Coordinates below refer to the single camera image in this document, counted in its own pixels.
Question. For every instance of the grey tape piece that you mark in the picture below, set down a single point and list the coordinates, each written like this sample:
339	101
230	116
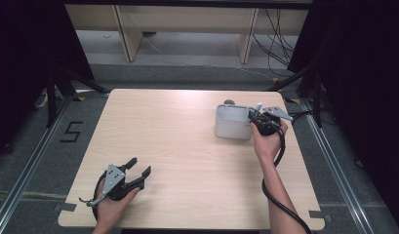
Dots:
65	206
319	215

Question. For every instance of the yellow tape piece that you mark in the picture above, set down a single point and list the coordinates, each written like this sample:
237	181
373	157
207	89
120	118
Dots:
81	98
275	79
293	100

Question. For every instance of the metal floor rail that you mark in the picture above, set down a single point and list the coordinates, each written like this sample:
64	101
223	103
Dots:
337	162
31	162

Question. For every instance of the small brown round object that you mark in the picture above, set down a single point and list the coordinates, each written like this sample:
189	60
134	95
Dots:
229	102

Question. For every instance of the black metal stand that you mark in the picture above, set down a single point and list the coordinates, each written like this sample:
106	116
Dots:
52	97
317	97

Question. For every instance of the light wooden shelf unit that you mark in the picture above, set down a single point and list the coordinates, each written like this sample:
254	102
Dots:
187	19

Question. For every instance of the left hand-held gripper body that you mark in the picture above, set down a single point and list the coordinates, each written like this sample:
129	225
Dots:
114	182

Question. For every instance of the black curtain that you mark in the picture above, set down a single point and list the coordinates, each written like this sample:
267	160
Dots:
24	65
366	81

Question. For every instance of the person's left hand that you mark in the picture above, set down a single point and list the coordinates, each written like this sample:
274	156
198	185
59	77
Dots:
111	211

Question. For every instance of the white plastic toothbrush holder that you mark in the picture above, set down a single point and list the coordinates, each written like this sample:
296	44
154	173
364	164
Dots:
232	128

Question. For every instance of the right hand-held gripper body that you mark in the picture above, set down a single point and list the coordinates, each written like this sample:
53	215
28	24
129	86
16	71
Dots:
268	125

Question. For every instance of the person's right hand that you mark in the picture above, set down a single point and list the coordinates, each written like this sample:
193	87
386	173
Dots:
267	146

